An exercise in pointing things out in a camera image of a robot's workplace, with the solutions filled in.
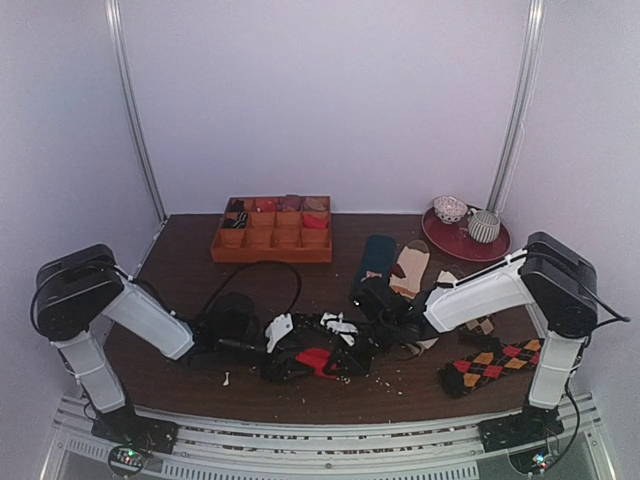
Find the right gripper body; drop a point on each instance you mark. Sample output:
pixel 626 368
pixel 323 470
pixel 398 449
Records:
pixel 353 351

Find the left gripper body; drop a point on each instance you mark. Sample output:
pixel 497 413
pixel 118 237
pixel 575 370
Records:
pixel 278 350

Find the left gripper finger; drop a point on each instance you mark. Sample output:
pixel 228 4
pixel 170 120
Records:
pixel 310 322
pixel 283 370

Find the wooden divided organizer tray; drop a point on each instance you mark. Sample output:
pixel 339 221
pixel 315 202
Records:
pixel 275 231

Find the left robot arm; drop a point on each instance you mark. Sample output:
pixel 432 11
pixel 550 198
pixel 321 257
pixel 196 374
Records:
pixel 87 285

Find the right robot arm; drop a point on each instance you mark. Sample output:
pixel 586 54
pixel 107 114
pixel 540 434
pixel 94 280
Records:
pixel 545 275

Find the white brown sock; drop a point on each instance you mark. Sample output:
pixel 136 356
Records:
pixel 418 348

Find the green reindeer sock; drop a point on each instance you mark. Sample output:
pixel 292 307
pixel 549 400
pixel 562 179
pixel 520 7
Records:
pixel 377 260

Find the rolled red sock in tray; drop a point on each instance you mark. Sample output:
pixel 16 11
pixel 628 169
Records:
pixel 317 220

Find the cream striped sock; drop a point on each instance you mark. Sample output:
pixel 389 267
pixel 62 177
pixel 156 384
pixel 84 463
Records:
pixel 407 273

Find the black red argyle sock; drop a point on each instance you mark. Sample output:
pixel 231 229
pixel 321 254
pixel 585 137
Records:
pixel 461 377

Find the black white sock in tray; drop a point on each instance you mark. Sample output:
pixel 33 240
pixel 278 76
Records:
pixel 236 220

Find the brown argyle sock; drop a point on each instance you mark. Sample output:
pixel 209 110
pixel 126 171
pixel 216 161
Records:
pixel 483 326

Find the red plate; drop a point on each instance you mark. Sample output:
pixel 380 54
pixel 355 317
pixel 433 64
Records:
pixel 454 240

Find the patterned white bowl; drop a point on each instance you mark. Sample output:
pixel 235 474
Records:
pixel 449 210

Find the striped grey cup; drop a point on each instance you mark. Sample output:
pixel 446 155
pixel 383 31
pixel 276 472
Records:
pixel 483 226

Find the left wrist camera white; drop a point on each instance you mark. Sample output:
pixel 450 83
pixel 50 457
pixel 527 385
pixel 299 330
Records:
pixel 278 329

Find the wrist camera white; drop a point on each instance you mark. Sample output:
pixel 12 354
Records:
pixel 336 324
pixel 278 329

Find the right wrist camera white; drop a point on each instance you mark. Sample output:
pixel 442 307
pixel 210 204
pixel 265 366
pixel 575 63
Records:
pixel 336 324

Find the aluminium table rail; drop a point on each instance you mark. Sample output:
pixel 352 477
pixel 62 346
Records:
pixel 211 448

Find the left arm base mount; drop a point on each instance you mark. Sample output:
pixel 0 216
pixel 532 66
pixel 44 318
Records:
pixel 135 441

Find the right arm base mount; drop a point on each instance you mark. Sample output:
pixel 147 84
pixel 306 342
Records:
pixel 525 436

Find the right aluminium post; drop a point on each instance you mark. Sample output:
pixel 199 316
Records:
pixel 525 85

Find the aluminium post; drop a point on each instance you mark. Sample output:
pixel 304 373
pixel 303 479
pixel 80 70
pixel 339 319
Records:
pixel 525 85
pixel 116 31

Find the left aluminium post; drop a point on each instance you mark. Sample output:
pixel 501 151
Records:
pixel 116 31

